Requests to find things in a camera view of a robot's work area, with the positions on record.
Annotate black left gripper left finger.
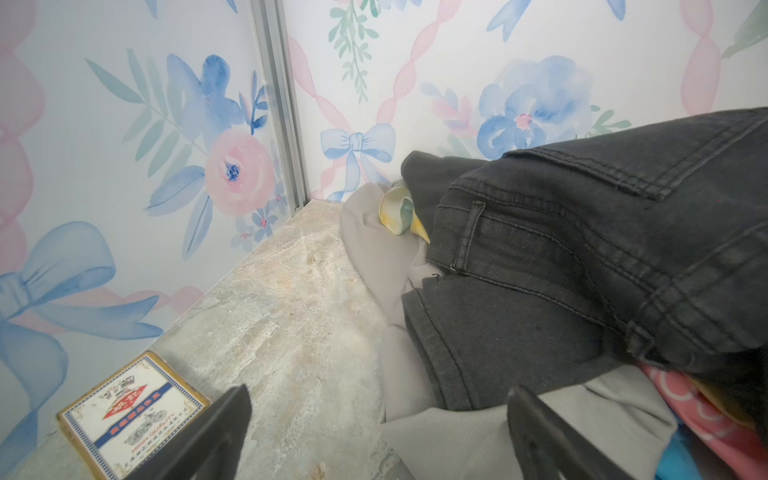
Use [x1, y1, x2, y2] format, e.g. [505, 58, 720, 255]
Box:
[128, 384, 252, 480]

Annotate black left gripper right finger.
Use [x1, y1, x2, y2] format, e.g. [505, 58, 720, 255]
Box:
[507, 385, 629, 480]

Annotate teal blue cloth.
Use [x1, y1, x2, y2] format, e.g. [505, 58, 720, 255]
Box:
[655, 428, 703, 480]

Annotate grey cloth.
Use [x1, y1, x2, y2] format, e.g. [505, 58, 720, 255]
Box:
[340, 183, 677, 479]

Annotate yellow cloth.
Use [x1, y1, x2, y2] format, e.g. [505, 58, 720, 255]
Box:
[687, 376, 756, 431]

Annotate pink patterned cloth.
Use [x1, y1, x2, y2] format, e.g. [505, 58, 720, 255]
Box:
[641, 364, 767, 479]

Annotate white floral cloth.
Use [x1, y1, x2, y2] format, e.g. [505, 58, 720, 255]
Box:
[378, 186, 430, 243]

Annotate playing card box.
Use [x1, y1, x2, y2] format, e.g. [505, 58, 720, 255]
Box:
[56, 350, 211, 480]

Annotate black denim jeans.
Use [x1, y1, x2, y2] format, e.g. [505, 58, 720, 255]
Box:
[401, 108, 767, 436]

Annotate aluminium corner post left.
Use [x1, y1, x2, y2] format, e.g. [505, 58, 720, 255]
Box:
[250, 0, 310, 212]

